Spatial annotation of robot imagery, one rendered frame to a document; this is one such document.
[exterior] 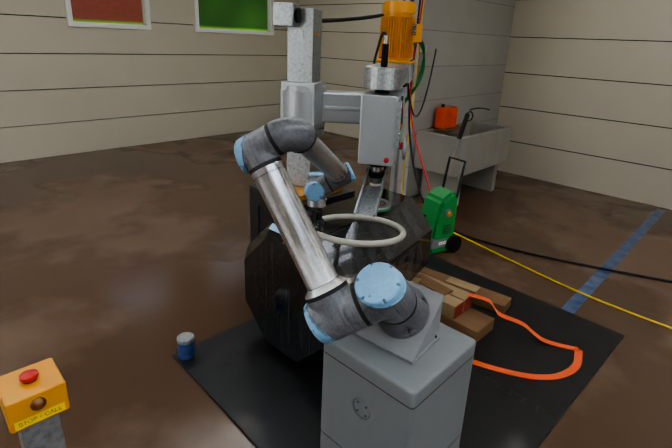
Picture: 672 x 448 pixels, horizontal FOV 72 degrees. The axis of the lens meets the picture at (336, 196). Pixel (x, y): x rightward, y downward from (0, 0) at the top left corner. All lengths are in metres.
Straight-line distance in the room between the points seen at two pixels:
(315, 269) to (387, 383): 0.43
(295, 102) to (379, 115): 0.81
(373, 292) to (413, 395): 0.34
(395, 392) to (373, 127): 1.63
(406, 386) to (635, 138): 5.92
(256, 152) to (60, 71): 6.75
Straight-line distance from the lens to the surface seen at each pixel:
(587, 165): 7.28
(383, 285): 1.45
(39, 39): 8.05
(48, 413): 1.35
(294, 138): 1.51
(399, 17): 3.36
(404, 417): 1.62
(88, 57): 8.24
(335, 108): 3.39
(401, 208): 3.08
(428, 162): 5.66
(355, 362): 1.66
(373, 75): 2.71
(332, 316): 1.50
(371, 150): 2.79
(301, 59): 3.38
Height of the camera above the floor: 1.86
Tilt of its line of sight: 19 degrees down
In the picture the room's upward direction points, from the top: 2 degrees clockwise
